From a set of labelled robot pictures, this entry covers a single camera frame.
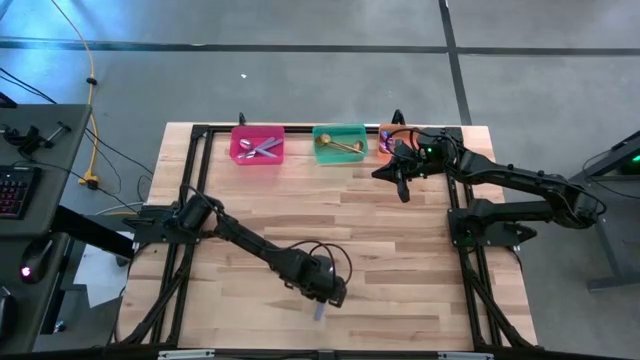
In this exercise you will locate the black computer mouse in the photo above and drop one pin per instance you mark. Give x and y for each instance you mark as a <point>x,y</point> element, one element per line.
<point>36,260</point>

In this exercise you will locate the black clamp tool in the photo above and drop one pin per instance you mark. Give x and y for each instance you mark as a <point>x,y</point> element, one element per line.
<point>27,140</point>

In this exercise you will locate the black backlit keyboard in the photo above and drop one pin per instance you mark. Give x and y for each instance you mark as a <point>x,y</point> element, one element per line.
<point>17,192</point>

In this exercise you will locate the pink plastic bin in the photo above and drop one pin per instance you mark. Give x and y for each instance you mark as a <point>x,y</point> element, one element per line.
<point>240,131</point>

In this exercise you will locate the orange plastic bin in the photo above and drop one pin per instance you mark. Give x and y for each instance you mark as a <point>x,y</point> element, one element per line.
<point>384,156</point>

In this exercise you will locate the silver metal bracket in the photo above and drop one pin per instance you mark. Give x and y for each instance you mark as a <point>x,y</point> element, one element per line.
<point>185,354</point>
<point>465,356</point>

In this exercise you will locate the dark grey desk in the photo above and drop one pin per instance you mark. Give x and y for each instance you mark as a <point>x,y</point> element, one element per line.
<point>55,160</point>
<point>15,310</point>

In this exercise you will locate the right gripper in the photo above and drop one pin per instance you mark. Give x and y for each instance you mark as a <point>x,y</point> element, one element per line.
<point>410,162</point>

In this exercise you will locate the black side table frame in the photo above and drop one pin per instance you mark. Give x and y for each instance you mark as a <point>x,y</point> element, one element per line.
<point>610,220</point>

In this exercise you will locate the green plastic bin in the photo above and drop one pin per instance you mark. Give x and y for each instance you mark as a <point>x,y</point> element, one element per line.
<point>340,159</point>

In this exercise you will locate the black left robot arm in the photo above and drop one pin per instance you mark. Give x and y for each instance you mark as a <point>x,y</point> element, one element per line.
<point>240,235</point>

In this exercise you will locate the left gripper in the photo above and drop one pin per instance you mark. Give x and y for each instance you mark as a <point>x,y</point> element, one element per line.
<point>315,277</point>

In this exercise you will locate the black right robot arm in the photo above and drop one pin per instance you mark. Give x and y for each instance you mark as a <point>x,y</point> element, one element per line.
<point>525,177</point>

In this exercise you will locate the black aluminium table frame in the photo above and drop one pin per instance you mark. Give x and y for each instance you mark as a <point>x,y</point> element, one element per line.
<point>197,150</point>

